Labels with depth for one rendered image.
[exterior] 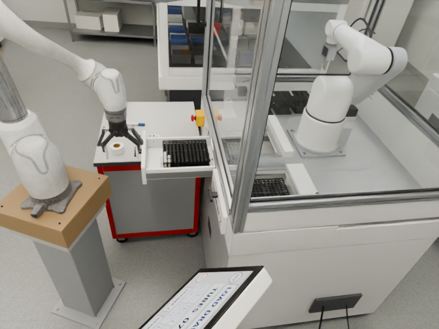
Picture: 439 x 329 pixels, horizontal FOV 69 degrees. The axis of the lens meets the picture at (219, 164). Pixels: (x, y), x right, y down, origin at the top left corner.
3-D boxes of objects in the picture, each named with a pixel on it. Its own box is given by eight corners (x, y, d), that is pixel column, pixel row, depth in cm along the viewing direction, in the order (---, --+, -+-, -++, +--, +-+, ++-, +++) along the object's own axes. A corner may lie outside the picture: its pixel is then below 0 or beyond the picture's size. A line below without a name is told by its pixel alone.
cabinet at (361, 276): (213, 341, 177) (228, 258, 126) (195, 202, 254) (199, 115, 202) (370, 319, 194) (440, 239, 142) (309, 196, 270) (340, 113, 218)
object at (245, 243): (228, 256, 127) (232, 233, 117) (200, 115, 202) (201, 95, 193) (438, 237, 143) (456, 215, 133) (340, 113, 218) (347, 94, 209)
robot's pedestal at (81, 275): (51, 313, 182) (3, 228, 132) (83, 267, 204) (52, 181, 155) (98, 330, 177) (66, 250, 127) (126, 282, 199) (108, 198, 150)
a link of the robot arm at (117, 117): (125, 111, 131) (127, 124, 135) (127, 100, 138) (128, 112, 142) (102, 112, 130) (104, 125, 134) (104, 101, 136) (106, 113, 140)
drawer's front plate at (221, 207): (221, 235, 132) (223, 217, 125) (211, 185, 153) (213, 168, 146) (225, 234, 132) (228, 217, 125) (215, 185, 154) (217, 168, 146)
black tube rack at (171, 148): (163, 173, 154) (162, 162, 150) (162, 150, 167) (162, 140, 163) (209, 171, 158) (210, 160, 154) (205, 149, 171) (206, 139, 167)
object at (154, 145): (146, 180, 150) (146, 170, 146) (147, 146, 169) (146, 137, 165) (230, 175, 157) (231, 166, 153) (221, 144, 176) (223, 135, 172)
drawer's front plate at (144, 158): (142, 185, 150) (140, 167, 143) (144, 147, 171) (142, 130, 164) (146, 185, 150) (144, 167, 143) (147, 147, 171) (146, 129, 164)
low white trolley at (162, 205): (112, 248, 216) (93, 162, 167) (119, 184, 263) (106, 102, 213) (198, 241, 226) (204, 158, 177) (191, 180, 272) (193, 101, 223)
